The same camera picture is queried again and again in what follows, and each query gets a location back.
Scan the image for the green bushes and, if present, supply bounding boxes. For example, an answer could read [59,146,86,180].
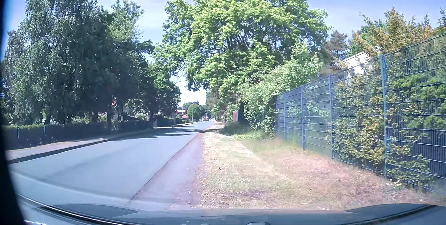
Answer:
[223,44,323,138]

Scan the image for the large light green tree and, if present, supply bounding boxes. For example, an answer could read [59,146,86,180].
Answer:
[155,0,330,122]

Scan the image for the dry grass verge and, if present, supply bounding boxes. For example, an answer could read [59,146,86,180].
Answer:
[200,122,446,210]

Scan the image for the reddish paved strip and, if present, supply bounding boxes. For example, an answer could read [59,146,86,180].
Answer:
[126,131,206,211]

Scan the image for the car's own bonnet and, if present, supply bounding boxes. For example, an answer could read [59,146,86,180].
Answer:
[17,194,446,225]

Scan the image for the grey asphalt road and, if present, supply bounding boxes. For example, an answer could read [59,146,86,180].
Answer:
[9,121,214,207]

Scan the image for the white building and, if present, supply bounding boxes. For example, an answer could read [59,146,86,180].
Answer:
[340,51,371,76]

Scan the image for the row of dark green trees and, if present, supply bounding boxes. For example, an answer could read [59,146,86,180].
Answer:
[2,0,182,125]

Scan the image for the blue metal mesh fence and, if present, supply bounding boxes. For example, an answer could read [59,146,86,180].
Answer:
[275,34,446,194]

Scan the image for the dark trimmed hedge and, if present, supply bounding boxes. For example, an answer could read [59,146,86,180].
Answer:
[3,118,175,150]

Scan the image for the paved pavement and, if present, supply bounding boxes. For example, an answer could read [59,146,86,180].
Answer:
[5,122,199,164]

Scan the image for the conifer hedge behind fence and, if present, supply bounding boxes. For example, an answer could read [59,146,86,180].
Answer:
[331,7,446,191]

